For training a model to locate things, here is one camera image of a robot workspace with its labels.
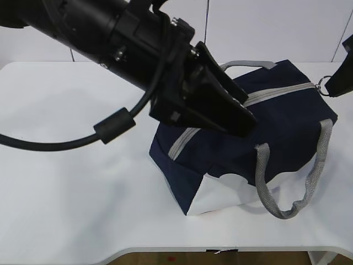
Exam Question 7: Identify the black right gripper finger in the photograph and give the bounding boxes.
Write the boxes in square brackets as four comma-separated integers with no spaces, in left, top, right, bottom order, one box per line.
[342,35,353,54]
[325,54,352,97]

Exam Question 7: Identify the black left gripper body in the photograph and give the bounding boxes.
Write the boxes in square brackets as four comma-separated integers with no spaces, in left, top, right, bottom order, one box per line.
[99,0,205,122]

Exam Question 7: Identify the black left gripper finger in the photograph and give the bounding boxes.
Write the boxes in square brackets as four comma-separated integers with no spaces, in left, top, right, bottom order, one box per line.
[150,66,256,137]
[195,41,248,104]

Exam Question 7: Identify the black tape on table edge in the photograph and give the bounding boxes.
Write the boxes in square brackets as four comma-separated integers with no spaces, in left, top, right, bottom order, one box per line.
[206,249,239,255]

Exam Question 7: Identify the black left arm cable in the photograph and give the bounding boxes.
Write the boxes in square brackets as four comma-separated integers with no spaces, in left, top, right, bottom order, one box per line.
[0,10,177,152]

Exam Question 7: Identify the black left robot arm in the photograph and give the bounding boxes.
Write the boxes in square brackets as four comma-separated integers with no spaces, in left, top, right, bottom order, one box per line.
[1,1,256,143]

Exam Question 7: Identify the navy blue lunch bag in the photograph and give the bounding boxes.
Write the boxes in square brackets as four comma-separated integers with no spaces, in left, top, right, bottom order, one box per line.
[149,60,338,219]

